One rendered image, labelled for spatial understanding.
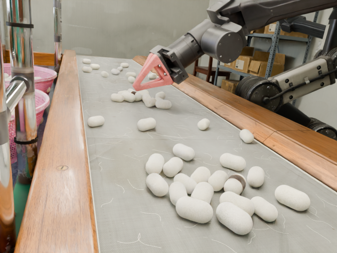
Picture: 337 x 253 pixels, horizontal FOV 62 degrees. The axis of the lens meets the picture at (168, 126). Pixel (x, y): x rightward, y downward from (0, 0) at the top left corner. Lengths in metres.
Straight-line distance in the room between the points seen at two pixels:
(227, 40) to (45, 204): 0.40
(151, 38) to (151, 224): 4.99
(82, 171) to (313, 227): 0.24
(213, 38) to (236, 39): 0.04
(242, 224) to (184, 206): 0.05
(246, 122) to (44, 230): 0.45
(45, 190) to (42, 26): 4.84
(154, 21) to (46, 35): 1.77
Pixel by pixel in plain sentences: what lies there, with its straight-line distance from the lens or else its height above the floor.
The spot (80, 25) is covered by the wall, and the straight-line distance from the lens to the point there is 5.06.
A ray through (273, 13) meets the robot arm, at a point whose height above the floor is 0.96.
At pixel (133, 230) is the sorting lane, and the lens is 0.27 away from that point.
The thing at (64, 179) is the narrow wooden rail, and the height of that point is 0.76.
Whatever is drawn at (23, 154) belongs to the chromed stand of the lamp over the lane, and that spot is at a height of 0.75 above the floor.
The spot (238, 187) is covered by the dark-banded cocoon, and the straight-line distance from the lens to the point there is 0.33.
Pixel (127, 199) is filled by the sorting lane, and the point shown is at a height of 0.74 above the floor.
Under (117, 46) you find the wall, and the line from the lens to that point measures 5.11.
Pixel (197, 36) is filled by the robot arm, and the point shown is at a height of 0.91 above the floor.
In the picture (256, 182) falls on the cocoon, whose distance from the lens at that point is 0.36.
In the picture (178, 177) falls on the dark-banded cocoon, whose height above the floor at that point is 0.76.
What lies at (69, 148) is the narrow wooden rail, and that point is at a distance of 0.36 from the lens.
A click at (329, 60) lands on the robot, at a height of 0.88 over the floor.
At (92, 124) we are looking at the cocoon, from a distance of 0.50.
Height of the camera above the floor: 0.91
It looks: 18 degrees down
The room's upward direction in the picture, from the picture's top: 7 degrees clockwise
